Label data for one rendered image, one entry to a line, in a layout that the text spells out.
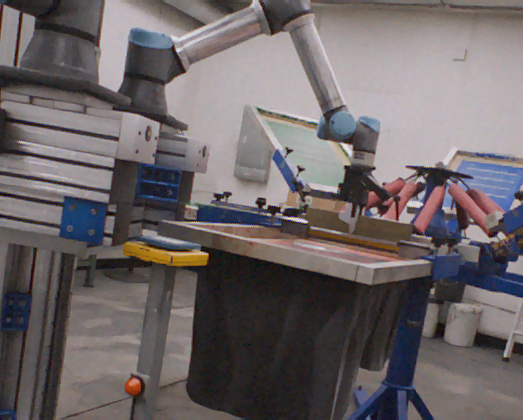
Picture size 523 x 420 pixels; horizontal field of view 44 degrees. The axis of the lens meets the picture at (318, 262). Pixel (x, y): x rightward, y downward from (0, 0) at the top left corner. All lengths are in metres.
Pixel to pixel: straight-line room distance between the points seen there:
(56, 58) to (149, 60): 0.52
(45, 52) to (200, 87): 6.21
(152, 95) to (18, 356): 0.76
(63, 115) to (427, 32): 5.43
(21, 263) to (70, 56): 0.54
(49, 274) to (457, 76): 5.16
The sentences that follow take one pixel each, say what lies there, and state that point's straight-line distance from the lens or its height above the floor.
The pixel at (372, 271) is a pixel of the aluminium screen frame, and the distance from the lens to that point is 1.37.
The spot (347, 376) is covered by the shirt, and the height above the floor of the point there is 0.69.
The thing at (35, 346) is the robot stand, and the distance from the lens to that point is 1.71.
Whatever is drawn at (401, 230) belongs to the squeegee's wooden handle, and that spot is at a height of 1.06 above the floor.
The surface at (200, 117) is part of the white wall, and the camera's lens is 7.50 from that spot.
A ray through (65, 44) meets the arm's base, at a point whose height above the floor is 1.32.
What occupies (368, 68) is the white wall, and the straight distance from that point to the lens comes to 6.65.
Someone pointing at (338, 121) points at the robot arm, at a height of 1.33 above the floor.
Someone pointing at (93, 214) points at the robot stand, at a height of 1.00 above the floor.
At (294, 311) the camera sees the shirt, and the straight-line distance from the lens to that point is 1.55.
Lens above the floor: 1.13
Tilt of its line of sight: 6 degrees down
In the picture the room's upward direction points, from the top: 10 degrees clockwise
